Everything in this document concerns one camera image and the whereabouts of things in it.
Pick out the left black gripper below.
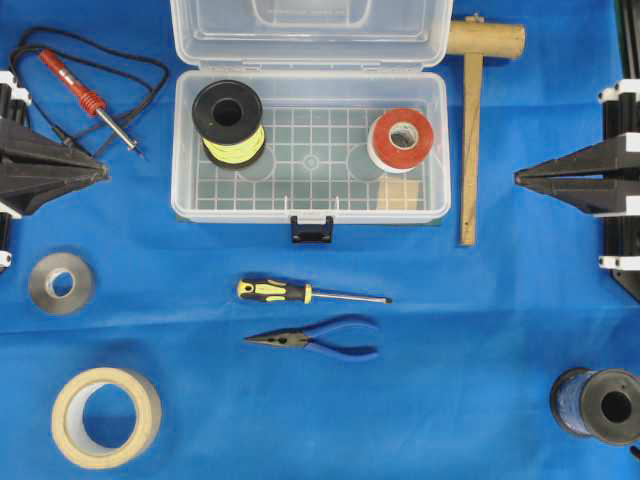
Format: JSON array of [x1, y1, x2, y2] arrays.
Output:
[[0, 70, 111, 274]]

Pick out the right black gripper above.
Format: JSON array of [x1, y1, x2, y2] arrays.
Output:
[[514, 78, 640, 272]]

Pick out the black tool box latch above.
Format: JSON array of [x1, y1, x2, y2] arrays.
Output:
[[290, 216, 334, 244]]

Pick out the clear plastic tool box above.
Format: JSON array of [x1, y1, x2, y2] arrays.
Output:
[[171, 1, 452, 225]]

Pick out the red soldering iron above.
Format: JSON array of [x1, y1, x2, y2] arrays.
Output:
[[38, 49, 143, 157]]

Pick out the grey tape roll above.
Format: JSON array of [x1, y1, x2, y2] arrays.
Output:
[[28, 252, 95, 315]]

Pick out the wooden mallet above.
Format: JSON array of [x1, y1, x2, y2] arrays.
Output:
[[447, 15, 526, 247]]

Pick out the blue table cloth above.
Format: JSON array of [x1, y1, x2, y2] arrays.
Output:
[[1, 1, 639, 479]]

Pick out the red tape roll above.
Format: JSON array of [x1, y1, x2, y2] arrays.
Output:
[[367, 108, 435, 174]]

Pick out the beige masking tape roll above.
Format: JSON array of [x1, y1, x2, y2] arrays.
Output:
[[51, 367, 163, 470]]

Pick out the yellow black screwdriver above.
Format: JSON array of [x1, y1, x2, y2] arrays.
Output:
[[236, 279, 392, 304]]

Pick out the blue needle nose pliers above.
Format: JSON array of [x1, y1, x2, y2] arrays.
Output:
[[243, 315, 380, 363]]

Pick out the black soldering iron cable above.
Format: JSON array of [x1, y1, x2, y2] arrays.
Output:
[[8, 26, 170, 157]]

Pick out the black frame post right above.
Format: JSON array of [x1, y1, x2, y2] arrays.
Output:
[[614, 0, 640, 79]]

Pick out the yellow wire spool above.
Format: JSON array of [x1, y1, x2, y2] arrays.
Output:
[[192, 80, 266, 170]]

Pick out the blue wire spool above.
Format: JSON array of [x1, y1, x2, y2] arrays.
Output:
[[549, 368, 639, 446]]

